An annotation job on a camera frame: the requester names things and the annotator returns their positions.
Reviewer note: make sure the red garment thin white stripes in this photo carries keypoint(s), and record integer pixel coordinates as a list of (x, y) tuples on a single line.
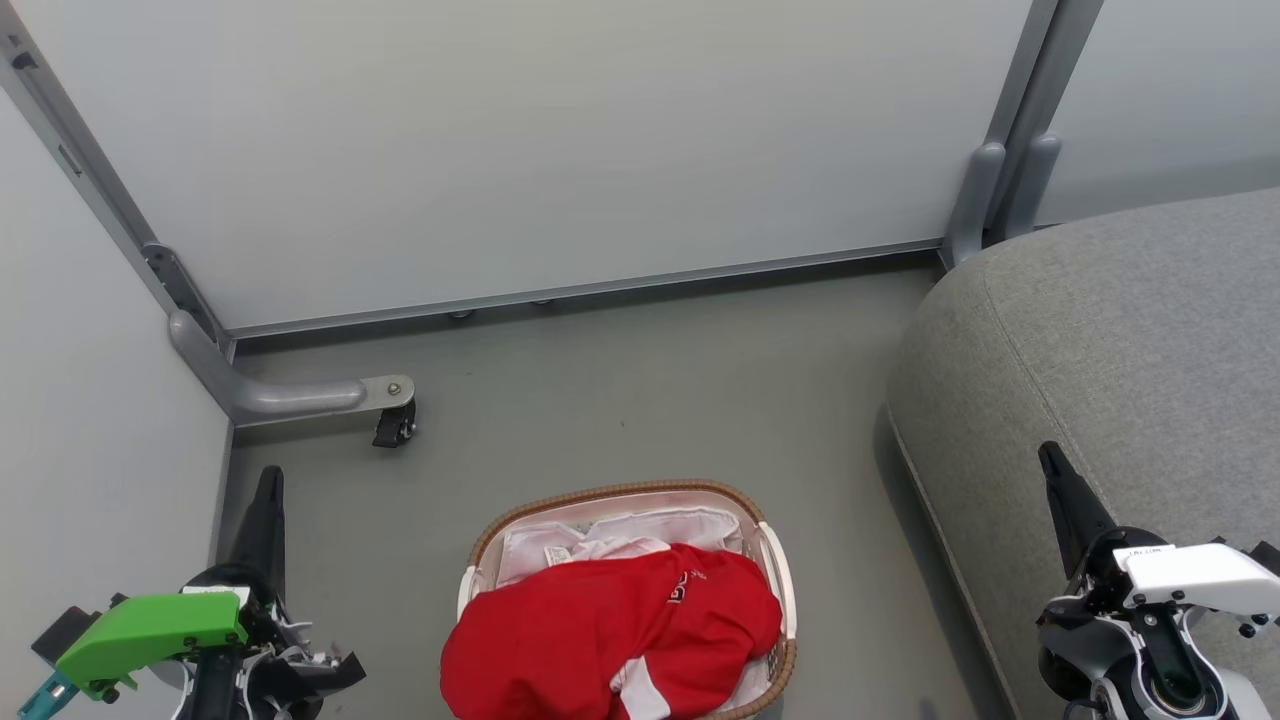
[(700, 605)]

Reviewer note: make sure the grey double partition post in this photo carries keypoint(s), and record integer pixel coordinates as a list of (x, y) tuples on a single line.
[(1030, 110)]

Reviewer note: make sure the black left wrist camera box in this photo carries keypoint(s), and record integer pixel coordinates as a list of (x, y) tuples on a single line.
[(65, 630)]

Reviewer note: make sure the grey partition bottom rail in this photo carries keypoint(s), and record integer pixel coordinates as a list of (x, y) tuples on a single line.
[(600, 289)]

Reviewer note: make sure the wicker rimmed white laundry basket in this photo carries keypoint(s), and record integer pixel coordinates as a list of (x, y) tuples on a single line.
[(775, 580)]

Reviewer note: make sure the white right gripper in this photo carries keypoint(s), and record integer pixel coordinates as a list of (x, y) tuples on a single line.
[(1200, 580)]

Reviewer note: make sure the grey partition post with foot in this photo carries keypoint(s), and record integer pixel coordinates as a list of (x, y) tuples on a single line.
[(290, 398)]

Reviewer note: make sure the grey fabric sofa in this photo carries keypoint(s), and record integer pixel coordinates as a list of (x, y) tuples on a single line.
[(1120, 360)]

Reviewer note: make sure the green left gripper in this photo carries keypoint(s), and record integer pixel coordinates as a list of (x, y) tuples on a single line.
[(150, 630)]

